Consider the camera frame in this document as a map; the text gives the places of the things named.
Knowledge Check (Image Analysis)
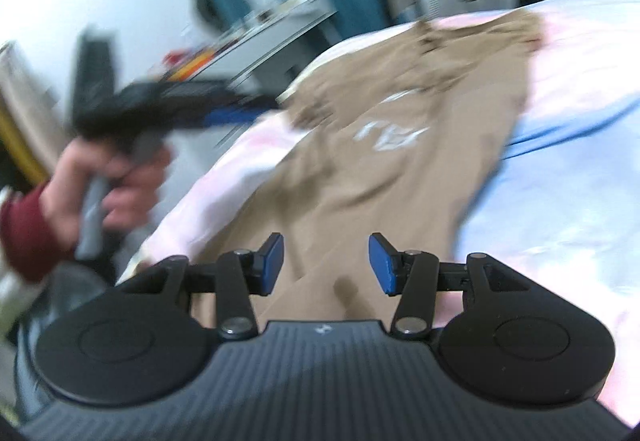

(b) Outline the person's left forearm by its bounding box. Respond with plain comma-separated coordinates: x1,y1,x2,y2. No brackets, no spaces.
0,181,77,285

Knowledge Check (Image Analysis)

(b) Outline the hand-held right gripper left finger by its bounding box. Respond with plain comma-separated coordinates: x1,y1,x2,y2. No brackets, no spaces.
117,232,286,341

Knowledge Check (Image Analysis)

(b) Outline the person's leg in jeans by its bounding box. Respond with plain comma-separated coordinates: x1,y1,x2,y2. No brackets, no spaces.
0,266,123,424

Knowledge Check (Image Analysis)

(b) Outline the orange tissue box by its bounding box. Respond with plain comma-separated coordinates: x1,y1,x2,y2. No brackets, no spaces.
162,48,217,80

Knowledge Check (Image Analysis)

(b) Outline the tan hoodie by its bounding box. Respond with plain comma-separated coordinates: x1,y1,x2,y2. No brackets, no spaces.
190,11,547,327

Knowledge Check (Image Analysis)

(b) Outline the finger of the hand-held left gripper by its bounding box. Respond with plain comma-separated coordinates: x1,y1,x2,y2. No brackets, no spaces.
200,92,282,130

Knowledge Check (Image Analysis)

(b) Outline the white dressing desk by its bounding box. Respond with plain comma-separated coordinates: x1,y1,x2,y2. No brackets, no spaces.
145,0,342,156

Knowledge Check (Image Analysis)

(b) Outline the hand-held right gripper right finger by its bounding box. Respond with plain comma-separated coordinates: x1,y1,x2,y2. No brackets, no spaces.
367,232,531,341

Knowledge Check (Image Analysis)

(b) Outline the person's left hand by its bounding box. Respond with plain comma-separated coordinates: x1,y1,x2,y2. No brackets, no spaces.
40,138,174,252

